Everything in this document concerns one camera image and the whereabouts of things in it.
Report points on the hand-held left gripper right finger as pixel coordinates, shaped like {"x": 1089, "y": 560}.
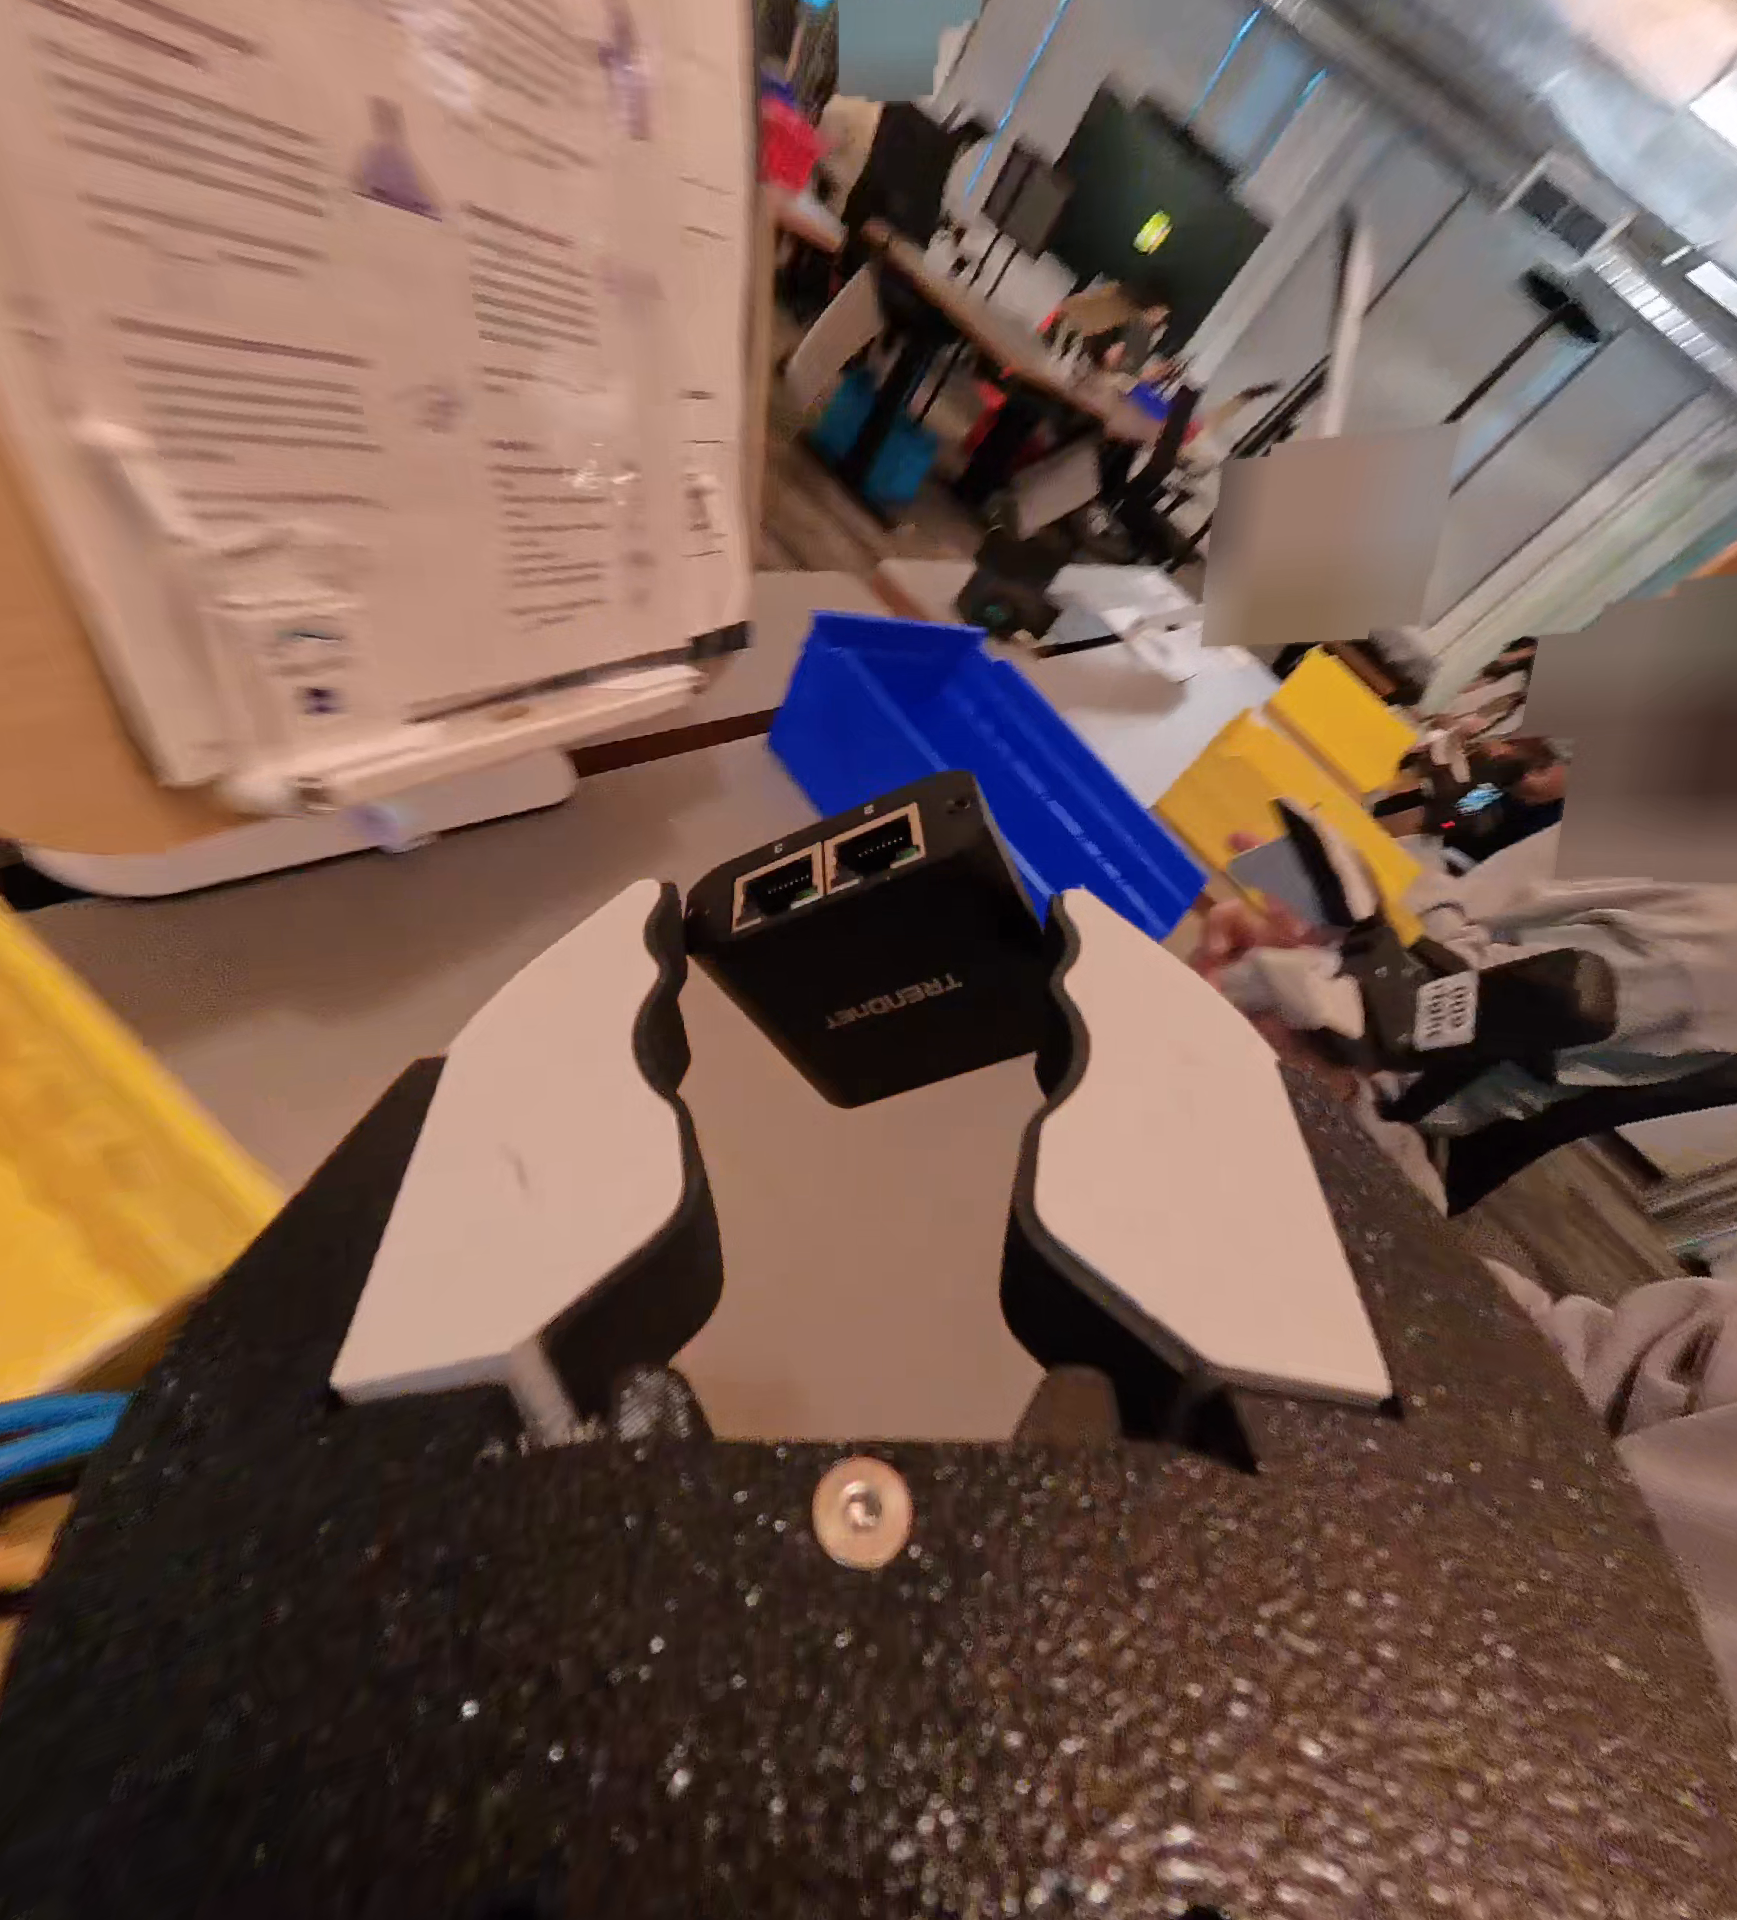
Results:
{"x": 1197, "y": 1200}

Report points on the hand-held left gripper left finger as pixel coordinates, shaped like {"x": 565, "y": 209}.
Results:
{"x": 537, "y": 1185}

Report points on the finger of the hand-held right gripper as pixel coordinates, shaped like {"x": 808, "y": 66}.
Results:
{"x": 1280, "y": 878}

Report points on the black network adapter box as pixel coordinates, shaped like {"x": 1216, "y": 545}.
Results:
{"x": 897, "y": 976}

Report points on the large yellow plastic bin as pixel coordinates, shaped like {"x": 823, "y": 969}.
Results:
{"x": 28, "y": 1170}

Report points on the person's right forearm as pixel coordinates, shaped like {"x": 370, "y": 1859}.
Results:
{"x": 1692, "y": 946}

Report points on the grey desk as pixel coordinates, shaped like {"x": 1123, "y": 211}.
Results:
{"x": 357, "y": 989}

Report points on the blue plastic bin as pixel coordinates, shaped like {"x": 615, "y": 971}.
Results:
{"x": 928, "y": 721}

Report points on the white stand base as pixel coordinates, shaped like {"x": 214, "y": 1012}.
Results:
{"x": 327, "y": 831}

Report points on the person's grey clothing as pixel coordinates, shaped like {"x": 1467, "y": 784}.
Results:
{"x": 1724, "y": 1441}

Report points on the long wooden work table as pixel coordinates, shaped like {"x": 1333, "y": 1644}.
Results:
{"x": 958, "y": 324}

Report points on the printed paper sheet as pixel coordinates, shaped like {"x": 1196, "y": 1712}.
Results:
{"x": 357, "y": 377}

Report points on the small black camera device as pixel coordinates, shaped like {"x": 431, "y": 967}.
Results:
{"x": 1011, "y": 591}

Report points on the dark wall screen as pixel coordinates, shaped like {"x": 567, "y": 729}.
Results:
{"x": 1153, "y": 196}

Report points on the silver ventilation duct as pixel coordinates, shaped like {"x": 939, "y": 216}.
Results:
{"x": 1483, "y": 89}

